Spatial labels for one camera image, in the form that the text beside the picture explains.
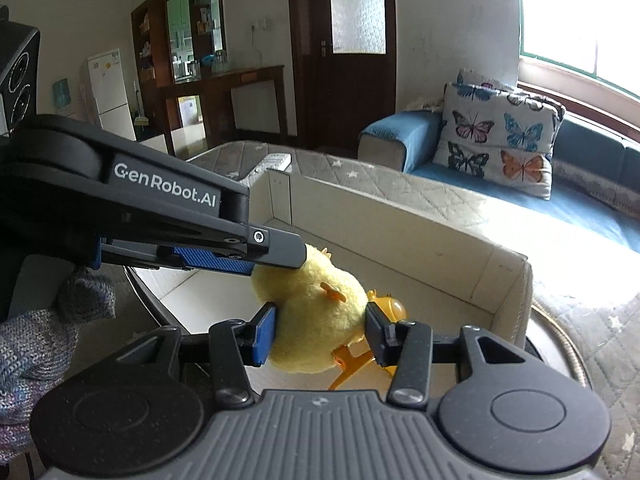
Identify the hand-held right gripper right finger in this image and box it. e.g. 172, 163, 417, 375
364, 302, 543, 408

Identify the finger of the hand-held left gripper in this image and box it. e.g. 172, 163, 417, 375
92, 225, 307, 277

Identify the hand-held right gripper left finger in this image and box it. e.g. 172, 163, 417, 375
116, 302, 278, 407

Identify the yellow plush chick toy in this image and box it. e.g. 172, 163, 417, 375
250, 245, 408, 391

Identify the white cardboard box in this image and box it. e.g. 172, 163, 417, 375
135, 167, 535, 361

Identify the person's left forearm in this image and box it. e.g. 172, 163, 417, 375
0, 266, 117, 443

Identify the blue water dispenser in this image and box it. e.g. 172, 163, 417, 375
52, 78, 75, 111

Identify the white refrigerator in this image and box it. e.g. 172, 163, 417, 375
87, 49, 137, 142

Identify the broom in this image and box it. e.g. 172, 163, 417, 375
133, 80, 150, 127

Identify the white remote control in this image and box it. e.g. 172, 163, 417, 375
252, 154, 293, 174

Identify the dark wooden display cabinet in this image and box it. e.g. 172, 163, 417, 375
131, 0, 227, 157

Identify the dark wooden side table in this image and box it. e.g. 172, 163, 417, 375
160, 65, 289, 157

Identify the dark wooden door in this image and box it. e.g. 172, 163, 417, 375
289, 0, 412, 152

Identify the butterfly print pillow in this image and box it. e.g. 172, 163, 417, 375
432, 82, 567, 202

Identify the pale patterned pillow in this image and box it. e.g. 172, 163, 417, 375
456, 69, 516, 93

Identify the blue sofa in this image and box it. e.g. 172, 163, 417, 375
357, 80, 640, 256

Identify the window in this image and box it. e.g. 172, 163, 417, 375
516, 0, 640, 97

